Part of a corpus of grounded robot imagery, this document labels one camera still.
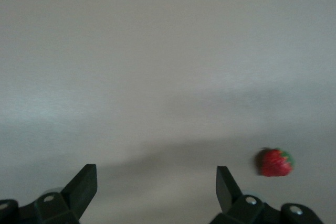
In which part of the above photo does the brown table cover mat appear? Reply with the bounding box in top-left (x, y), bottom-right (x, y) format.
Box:
top-left (0, 0), bottom-right (336, 224)

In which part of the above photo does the red strawberry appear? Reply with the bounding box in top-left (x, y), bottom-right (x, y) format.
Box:
top-left (256, 147), bottom-right (296, 177)

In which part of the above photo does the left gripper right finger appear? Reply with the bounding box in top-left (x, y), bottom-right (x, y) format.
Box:
top-left (209, 165), bottom-right (322, 224)

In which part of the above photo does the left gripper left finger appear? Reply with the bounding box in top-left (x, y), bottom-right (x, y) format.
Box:
top-left (0, 164), bottom-right (97, 224)

